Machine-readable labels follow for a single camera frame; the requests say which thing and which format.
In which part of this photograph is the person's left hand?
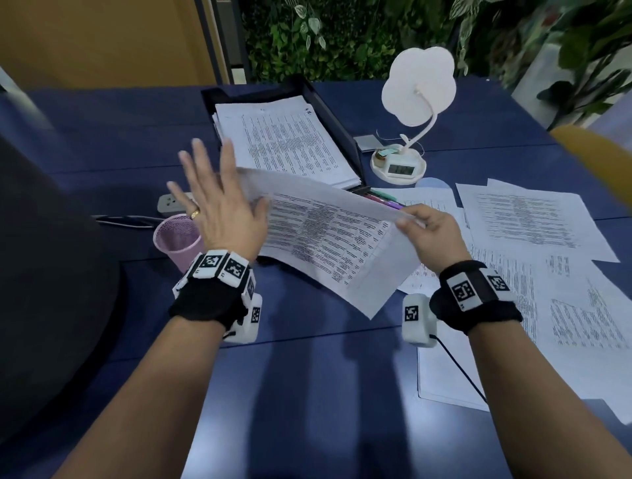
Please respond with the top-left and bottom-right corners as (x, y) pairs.
(167, 138), (271, 265)

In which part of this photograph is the person's right hand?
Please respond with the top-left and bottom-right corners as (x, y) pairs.
(394, 203), (473, 276)

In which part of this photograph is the bunch of coloured markers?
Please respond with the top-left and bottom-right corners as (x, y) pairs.
(363, 187), (411, 211)

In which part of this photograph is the pile of printed papers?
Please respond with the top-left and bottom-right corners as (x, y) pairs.
(394, 178), (632, 425)

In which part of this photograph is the printed paper sheet bundle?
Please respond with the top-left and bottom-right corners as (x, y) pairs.
(212, 95), (362, 191)
(236, 166), (428, 320)

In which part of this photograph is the black mesh tiered tray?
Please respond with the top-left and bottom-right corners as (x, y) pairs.
(201, 74), (371, 196)

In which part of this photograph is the person's right forearm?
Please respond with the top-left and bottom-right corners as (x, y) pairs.
(466, 318), (632, 479)

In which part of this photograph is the person's left forearm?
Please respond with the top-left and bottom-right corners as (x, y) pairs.
(51, 315), (228, 479)

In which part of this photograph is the white flower-shaped desk lamp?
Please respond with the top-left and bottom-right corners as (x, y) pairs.
(370, 47), (458, 186)

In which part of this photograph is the pink mesh cup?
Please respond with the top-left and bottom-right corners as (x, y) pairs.
(153, 213), (204, 273)

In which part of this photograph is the white power strip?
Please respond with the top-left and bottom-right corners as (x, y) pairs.
(157, 192), (196, 216)

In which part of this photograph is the black left wristband with markers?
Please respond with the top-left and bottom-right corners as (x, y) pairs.
(169, 249), (257, 332)

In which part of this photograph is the black wristband with markers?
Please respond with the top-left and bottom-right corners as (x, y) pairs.
(169, 249), (257, 332)
(429, 260), (523, 336)

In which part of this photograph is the black right wristband with markers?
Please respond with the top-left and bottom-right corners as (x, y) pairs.
(429, 260), (523, 336)

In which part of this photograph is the small grey square card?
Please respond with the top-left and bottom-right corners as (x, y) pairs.
(353, 134), (385, 153)

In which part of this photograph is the white column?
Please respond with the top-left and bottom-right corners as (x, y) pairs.
(511, 39), (632, 129)

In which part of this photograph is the large black chair back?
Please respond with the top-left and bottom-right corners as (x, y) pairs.
(0, 133), (122, 440)

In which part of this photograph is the dark green potted plant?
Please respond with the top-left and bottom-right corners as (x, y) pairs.
(535, 0), (632, 130)

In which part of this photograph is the white board panel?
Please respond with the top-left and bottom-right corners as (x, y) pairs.
(0, 64), (55, 129)

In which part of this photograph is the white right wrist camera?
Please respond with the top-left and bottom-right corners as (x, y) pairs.
(401, 293), (439, 349)

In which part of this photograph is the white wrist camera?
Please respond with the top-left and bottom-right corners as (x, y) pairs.
(223, 293), (263, 345)
(401, 293), (439, 349)

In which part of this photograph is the power strip cable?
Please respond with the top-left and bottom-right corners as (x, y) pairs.
(91, 214), (159, 229)

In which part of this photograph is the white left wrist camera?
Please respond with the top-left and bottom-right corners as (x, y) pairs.
(223, 293), (263, 345)

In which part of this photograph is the black right camera cable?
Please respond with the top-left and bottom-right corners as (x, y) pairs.
(429, 334), (488, 405)

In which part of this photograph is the dark metal door frame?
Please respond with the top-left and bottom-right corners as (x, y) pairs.
(195, 0), (253, 85)

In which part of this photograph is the green plant wall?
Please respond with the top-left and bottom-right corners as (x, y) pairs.
(242, 0), (519, 82)

